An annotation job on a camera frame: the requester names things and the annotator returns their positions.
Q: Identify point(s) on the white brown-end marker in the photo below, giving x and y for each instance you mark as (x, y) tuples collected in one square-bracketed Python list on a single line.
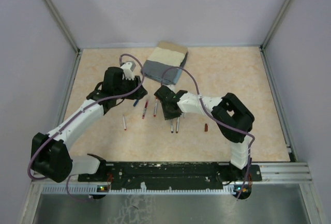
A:
[(177, 125)]

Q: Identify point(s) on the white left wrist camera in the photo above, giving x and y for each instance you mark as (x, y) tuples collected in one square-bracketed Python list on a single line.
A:
[(128, 68)]

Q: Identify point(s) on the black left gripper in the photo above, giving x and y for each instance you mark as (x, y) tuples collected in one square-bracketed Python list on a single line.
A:
[(140, 92)]

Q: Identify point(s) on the aluminium frame post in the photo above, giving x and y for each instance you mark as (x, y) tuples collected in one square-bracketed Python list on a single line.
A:
[(60, 22), (276, 23)]

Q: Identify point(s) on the aluminium frame post left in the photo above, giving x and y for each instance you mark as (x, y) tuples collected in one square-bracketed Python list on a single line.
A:
[(60, 22)]

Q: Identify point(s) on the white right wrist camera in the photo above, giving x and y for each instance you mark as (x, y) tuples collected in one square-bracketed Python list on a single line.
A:
[(171, 87)]

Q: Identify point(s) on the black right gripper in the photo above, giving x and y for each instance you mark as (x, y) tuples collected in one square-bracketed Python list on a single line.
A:
[(167, 116)]

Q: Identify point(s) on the small white red-end pen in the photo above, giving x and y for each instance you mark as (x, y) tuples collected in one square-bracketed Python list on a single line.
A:
[(124, 122)]

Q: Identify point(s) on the folded grey beige cloth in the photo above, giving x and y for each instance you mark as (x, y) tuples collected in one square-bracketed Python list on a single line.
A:
[(164, 62)]

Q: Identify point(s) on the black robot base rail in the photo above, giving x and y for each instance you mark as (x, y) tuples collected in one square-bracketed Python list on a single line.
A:
[(170, 175)]

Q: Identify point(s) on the red clear pen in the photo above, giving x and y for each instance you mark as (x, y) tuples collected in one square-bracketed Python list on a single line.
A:
[(145, 106)]

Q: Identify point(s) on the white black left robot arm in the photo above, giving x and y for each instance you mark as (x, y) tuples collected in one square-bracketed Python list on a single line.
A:
[(50, 152)]

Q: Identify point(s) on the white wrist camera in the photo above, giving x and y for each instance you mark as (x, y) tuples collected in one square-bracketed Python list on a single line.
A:
[(128, 68), (171, 87)]

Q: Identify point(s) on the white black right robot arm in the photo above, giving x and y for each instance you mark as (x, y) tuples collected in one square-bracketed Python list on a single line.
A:
[(233, 119)]

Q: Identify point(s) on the white red-end marker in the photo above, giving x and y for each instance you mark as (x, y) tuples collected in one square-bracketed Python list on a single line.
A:
[(155, 109)]

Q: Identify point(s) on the aluminium frame post right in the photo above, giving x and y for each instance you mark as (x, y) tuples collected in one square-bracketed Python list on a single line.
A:
[(276, 23)]

